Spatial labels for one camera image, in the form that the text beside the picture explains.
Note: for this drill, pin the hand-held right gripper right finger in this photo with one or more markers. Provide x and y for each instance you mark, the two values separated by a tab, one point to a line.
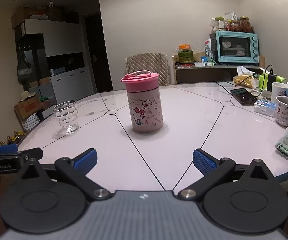
204	162

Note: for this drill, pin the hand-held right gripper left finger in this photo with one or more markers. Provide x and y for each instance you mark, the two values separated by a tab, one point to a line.
86	162

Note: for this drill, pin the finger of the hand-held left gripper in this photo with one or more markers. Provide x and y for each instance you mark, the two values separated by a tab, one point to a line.
32	153
5	149

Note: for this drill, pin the clear dimpled glass cup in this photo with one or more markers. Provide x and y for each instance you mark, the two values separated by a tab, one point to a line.
66	117

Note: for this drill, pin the pink cartoon print bottle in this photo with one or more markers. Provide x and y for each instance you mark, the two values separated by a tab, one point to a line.
145	112

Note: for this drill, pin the stack of white plates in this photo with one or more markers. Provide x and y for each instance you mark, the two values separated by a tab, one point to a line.
31	123

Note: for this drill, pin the cardboard box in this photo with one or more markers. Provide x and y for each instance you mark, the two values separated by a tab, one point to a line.
28	108

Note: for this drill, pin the straw hat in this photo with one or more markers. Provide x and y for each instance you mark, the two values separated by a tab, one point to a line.
26	96

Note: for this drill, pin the black smartphone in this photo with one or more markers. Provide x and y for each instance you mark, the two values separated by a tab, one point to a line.
243	96

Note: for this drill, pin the grey hanging bag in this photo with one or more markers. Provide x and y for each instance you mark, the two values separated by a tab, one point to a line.
23	70

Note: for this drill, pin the blue wet wipes pack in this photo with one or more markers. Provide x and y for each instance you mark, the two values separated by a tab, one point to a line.
264	107

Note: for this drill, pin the wooden sideboard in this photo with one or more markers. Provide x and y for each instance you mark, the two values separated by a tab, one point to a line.
199	74

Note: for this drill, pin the yellow plastic bag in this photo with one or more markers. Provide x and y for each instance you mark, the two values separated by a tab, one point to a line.
244	79

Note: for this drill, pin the black power bank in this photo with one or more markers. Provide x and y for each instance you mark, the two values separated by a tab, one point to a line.
271	82

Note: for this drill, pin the dark door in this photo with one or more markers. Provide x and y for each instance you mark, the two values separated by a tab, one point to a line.
97	55

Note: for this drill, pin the black shelf unit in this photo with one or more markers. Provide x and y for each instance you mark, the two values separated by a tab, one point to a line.
32	45

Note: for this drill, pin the green jar with orange lid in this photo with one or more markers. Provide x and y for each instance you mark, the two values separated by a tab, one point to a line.
185	55

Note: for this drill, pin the red and white package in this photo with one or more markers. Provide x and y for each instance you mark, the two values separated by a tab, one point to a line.
208	48

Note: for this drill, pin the beige quilted chair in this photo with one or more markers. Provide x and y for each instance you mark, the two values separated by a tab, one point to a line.
146	62

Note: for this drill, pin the white cabinet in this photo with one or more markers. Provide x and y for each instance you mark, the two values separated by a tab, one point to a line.
61	37

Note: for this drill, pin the teal toaster oven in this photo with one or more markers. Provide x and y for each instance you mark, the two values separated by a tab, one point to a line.
234	46

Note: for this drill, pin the glass jar with pale contents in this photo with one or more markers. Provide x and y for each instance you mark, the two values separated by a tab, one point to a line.
219	24

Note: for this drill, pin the small jar with red contents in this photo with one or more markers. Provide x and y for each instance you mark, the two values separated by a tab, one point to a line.
233	26

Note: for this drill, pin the tall jar with red contents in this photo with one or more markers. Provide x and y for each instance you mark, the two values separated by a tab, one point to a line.
245	24

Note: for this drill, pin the white security camera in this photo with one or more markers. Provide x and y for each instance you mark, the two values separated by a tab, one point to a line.
51	3

